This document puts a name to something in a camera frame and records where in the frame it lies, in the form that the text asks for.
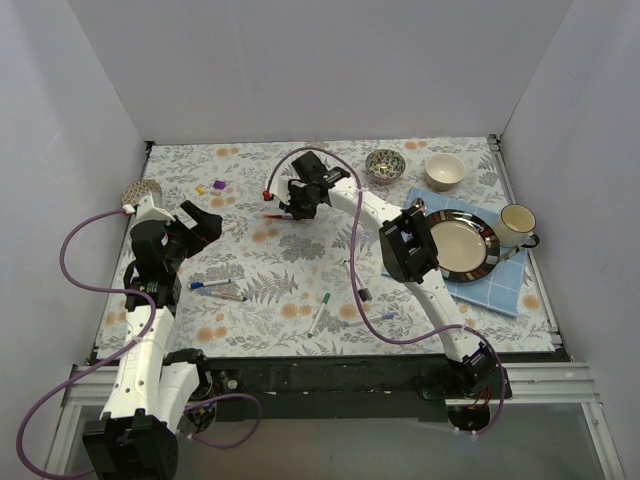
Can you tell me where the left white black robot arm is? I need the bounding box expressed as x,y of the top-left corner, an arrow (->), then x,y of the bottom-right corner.
82,201 -> 222,479

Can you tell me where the green capped marker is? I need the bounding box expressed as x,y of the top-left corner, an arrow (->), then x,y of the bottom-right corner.
306,292 -> 331,338

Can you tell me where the floral dark patterned bowl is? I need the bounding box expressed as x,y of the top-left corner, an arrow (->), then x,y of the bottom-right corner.
365,149 -> 407,184

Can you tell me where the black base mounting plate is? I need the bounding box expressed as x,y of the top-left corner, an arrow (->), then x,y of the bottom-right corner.
204,354 -> 512,422

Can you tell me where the blue capped marker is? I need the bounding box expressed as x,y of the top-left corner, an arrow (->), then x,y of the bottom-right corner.
190,278 -> 234,290

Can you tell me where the patterned bowl at left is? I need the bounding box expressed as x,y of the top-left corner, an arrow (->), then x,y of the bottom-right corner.
121,179 -> 162,207

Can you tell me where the pink capped marker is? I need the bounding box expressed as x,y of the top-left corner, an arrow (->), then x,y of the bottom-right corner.
221,222 -> 239,233

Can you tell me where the floral tablecloth mat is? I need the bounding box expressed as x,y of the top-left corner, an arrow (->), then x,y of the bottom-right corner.
94,136 -> 561,359

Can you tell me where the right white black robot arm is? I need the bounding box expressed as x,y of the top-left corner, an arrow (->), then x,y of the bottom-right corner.
267,147 -> 507,400

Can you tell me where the cream ceramic bowl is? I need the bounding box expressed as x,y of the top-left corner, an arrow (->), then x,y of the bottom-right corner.
425,153 -> 467,191

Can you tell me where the blue tipped uncapped marker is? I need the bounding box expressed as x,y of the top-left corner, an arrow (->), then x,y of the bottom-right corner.
201,290 -> 248,302

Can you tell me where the aluminium frame rail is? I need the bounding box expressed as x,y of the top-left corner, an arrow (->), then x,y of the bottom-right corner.
63,362 -> 601,406

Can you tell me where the blue checked cloth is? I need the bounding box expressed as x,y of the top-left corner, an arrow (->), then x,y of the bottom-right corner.
405,187 -> 526,317

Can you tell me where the metal knife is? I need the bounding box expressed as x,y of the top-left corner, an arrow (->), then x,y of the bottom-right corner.
499,245 -> 523,261

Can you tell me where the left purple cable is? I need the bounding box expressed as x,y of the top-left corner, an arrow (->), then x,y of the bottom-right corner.
14,207 -> 262,479

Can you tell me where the black capped marker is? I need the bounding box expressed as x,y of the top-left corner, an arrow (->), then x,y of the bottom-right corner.
342,259 -> 362,300

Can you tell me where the cream mug dark handle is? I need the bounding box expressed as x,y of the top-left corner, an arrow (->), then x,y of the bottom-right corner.
493,204 -> 540,248

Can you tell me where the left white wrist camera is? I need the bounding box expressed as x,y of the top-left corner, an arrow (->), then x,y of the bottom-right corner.
134,193 -> 174,224

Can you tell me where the dark rimmed dinner plate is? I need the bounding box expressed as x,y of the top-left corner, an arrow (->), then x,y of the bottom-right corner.
426,209 -> 501,283

